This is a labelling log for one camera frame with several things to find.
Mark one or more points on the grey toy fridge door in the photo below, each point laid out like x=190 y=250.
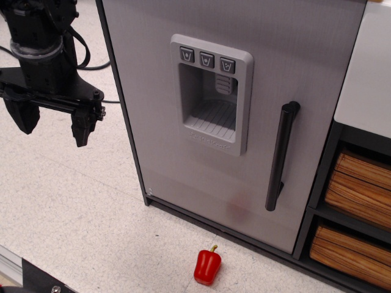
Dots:
x=301 y=51

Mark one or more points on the grey ice water dispenser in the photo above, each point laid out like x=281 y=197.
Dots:
x=213 y=86

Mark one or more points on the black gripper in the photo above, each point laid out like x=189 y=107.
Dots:
x=54 y=84

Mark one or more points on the dark grey fridge cabinet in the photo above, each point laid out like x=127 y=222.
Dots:
x=317 y=212

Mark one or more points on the aluminium rail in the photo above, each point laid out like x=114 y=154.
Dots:
x=11 y=267

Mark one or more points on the black base plate with screw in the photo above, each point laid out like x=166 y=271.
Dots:
x=35 y=279

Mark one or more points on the red bell pepper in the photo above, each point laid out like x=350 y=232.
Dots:
x=207 y=266

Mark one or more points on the white counter top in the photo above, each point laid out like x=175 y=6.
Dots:
x=364 y=102

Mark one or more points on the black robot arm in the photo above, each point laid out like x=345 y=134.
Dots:
x=42 y=39

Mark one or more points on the black fridge door handle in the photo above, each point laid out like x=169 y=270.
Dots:
x=288 y=114

